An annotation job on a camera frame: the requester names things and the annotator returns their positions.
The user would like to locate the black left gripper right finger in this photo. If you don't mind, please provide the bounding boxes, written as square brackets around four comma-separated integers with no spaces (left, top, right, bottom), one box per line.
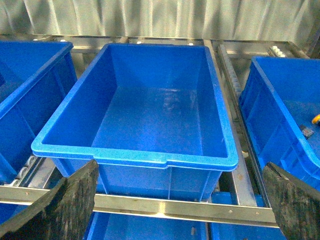
[262,162,320,240]

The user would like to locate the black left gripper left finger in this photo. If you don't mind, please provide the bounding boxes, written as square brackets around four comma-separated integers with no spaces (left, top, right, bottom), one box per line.
[0,159,99,240]

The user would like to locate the blue right plastic bin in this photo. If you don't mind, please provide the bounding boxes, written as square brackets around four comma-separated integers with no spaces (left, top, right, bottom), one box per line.
[239,56,320,189]

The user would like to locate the lower blue empty bin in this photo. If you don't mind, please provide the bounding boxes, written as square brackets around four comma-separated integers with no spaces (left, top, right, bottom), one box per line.
[83,212,207,240]

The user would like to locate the blue middle plastic bin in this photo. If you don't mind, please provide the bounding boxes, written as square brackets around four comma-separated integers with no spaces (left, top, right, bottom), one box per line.
[31,43,239,202]

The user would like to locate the blue left plastic bin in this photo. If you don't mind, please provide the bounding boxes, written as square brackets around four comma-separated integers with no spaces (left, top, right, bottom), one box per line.
[0,40,77,184]

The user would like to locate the metal rack frame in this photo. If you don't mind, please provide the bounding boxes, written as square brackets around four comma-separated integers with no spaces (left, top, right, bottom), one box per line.
[0,34,309,228]

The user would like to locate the yellow mushroom push button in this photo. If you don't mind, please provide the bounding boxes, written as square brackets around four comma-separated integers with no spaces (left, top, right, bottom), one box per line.
[299,114,320,139]

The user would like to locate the blue plastic bin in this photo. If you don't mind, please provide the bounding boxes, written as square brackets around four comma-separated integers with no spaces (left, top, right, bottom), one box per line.
[0,40,77,184]
[31,43,239,202]
[239,56,320,189]

